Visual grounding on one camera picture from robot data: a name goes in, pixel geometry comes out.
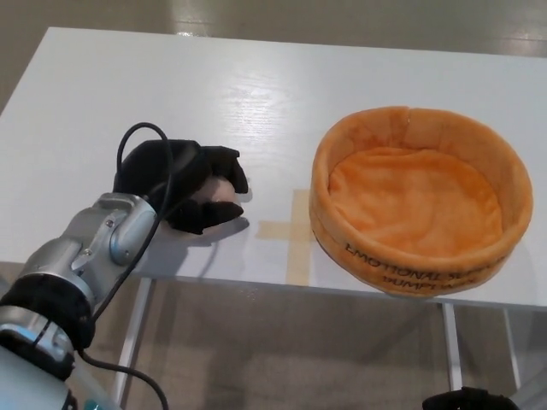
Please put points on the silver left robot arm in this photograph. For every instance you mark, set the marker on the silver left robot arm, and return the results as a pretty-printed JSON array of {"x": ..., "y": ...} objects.
[{"x": 85, "y": 247}]

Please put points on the white metal table leg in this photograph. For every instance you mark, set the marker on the white metal table leg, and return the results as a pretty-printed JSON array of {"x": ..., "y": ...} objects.
[
  {"x": 453, "y": 341},
  {"x": 513, "y": 346},
  {"x": 134, "y": 324}
]

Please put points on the orange plush round basket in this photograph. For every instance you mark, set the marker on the orange plush round basket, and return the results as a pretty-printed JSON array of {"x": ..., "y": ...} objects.
[{"x": 410, "y": 205}]

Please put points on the pink round plush toy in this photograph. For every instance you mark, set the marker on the pink round plush toy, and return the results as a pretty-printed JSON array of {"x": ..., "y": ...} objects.
[{"x": 220, "y": 190}]

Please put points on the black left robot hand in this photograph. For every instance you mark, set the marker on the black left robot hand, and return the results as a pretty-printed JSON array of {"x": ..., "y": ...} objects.
[{"x": 179, "y": 164}]

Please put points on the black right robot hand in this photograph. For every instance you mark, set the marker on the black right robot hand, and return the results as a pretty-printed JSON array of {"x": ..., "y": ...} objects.
[{"x": 466, "y": 401}]

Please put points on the beige masking tape strip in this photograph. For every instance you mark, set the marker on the beige masking tape strip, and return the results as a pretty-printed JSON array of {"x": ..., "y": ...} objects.
[
  {"x": 275, "y": 230},
  {"x": 301, "y": 260}
]

